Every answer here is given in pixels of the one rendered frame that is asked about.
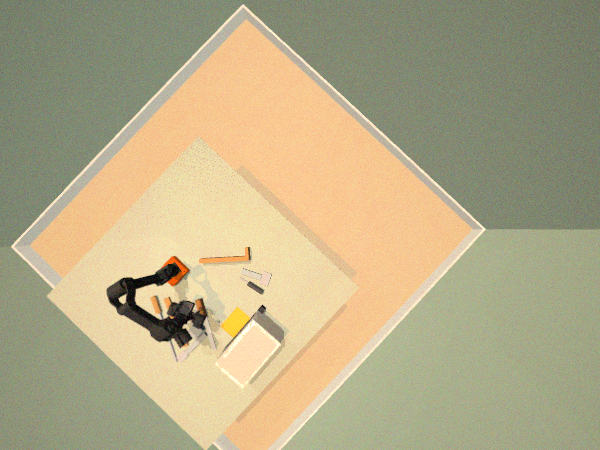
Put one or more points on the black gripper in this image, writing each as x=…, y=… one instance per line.
x=196, y=319

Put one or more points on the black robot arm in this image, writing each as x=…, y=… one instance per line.
x=161, y=330

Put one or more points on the beige cabinet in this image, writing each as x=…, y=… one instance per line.
x=252, y=346

